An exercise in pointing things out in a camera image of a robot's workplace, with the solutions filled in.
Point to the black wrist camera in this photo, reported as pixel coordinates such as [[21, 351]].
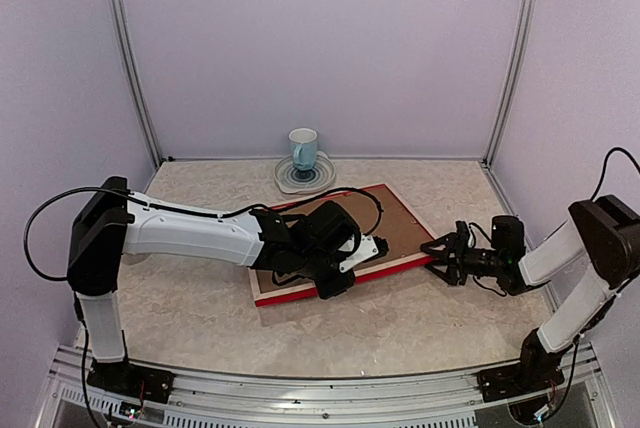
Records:
[[507, 237], [336, 239]]

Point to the right aluminium corner post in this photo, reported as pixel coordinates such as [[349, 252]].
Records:
[[516, 60]]

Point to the red wooden picture frame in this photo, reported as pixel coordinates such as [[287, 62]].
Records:
[[285, 298]]

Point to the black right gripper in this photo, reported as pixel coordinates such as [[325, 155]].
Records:
[[455, 243]]

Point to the striped ceramic plate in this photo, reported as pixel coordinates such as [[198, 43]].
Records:
[[290, 181]]

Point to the aluminium corner post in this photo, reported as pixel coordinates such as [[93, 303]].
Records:
[[118, 13], [516, 60]]

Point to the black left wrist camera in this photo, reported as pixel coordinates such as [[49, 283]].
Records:
[[336, 239]]

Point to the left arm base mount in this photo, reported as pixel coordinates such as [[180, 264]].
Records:
[[133, 381]]

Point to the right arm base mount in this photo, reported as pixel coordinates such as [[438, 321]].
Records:
[[535, 371]]

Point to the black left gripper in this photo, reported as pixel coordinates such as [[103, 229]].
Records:
[[328, 291]]

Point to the brown cardboard backing board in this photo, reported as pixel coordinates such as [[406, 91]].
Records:
[[390, 228]]

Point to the light blue ceramic mug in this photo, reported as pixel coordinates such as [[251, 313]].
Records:
[[303, 147]]

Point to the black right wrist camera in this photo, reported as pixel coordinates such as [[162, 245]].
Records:
[[507, 237]]

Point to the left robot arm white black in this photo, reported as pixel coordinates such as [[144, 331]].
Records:
[[117, 221]]

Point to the aluminium front rail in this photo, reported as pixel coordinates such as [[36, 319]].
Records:
[[450, 398]]

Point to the left aluminium corner post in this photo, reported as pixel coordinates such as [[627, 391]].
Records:
[[118, 13]]

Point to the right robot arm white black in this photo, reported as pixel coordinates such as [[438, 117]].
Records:
[[599, 237]]

